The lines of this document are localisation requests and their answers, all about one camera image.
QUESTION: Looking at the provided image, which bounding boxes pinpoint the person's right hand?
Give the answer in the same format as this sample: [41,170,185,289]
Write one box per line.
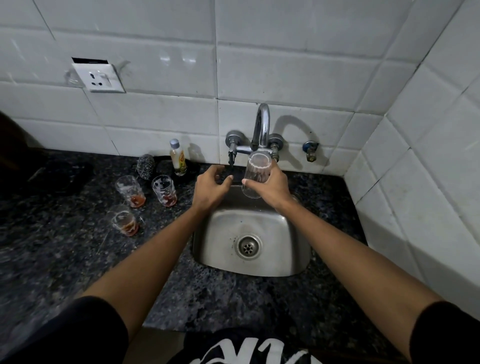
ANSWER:
[242,159,296,211]

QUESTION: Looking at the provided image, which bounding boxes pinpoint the person's left hand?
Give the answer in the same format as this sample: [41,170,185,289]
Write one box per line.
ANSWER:
[191,164,234,216]

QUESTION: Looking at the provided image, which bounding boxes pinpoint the clear drinking glass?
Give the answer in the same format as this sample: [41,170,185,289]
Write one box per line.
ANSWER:
[242,151,273,199]

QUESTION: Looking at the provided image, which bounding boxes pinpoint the person's left forearm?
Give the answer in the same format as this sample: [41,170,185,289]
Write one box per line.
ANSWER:
[80,205,206,340]

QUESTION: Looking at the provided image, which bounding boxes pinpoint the person's right forearm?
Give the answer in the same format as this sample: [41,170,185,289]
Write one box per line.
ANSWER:
[278,199,445,361]

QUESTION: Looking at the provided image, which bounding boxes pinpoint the stainless steel sink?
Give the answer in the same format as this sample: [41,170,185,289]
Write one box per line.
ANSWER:
[191,183,313,278]

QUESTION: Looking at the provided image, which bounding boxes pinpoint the small clear bottle grey cap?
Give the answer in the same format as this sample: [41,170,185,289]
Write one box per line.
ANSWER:
[169,139,188,177]

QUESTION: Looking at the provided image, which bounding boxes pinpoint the dirty glass with orange residue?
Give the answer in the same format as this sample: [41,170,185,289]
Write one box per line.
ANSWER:
[106,204,140,238]
[115,175,146,209]
[151,175,178,208]

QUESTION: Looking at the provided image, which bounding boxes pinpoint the round sink drain strainer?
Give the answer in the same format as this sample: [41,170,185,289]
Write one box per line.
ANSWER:
[236,234,262,260]

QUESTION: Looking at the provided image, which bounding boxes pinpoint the steel wool scrubber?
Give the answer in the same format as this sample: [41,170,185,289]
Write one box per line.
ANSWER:
[135,154,157,180]

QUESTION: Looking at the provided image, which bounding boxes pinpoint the black shirt with white print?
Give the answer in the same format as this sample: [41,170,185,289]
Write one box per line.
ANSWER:
[0,296,480,364]

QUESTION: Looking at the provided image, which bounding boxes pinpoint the chrome wall faucet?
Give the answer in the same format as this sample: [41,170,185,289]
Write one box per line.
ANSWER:
[225,103,284,168]

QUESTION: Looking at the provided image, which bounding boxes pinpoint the small chrome wall tap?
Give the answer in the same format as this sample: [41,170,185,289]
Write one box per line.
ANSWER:
[302,140,320,163]

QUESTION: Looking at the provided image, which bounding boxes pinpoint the white wall socket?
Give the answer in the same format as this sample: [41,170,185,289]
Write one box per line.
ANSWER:
[71,58,126,94]

